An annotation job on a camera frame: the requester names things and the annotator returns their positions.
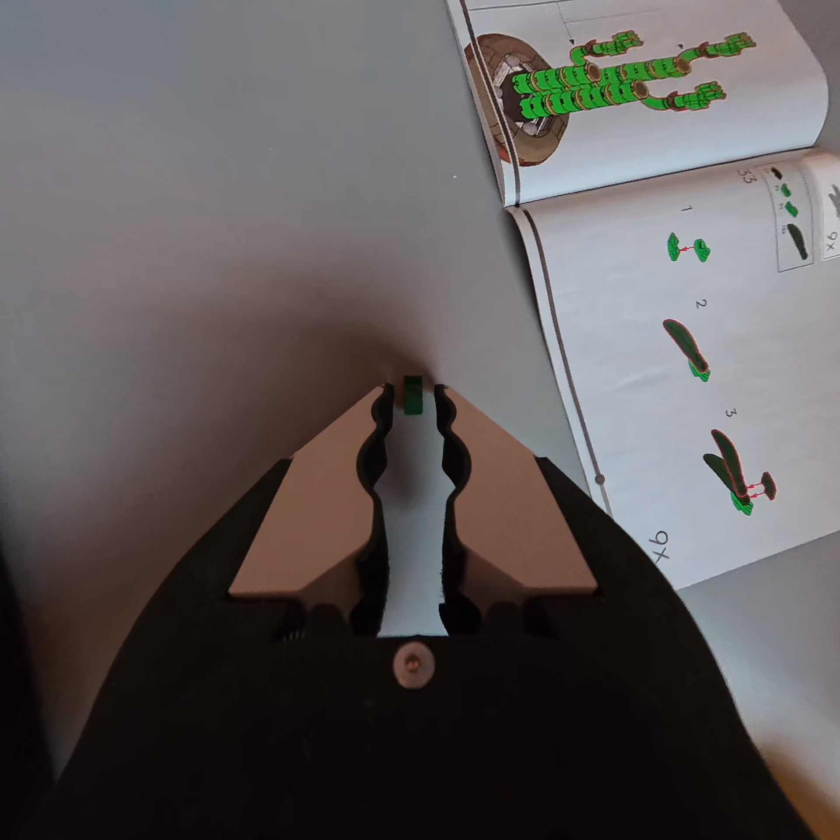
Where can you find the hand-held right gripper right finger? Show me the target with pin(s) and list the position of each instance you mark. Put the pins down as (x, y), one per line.
(518, 525)

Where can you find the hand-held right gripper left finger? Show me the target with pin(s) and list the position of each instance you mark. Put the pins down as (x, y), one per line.
(308, 525)

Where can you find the small green lego piece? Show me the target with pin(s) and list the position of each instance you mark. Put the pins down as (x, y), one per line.
(412, 396)

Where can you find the lego instruction booklet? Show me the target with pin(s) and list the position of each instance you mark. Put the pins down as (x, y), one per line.
(656, 394)

